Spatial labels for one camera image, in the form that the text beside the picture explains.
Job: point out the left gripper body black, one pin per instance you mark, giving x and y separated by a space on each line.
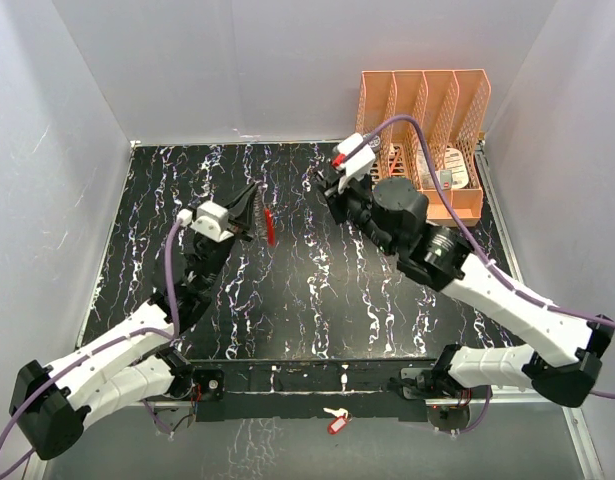
213 262

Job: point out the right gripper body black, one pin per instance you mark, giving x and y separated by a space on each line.
355 201

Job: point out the red handled key organizer plate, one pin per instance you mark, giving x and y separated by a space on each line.
263 220

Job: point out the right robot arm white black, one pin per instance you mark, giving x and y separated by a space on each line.
560 357

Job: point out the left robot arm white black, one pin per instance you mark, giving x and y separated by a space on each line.
54 404

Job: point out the small jar with lid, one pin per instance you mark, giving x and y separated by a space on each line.
375 144

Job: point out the white labelled packet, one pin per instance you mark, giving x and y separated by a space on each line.
454 175

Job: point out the orange file organizer rack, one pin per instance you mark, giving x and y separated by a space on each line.
450 107

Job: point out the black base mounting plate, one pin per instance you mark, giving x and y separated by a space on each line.
305 389

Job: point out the red tag with key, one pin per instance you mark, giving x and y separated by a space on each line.
339 421

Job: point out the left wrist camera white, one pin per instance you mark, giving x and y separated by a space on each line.
208 219

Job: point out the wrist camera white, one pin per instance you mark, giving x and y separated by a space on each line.
208 219
352 167

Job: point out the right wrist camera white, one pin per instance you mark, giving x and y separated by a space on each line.
352 167

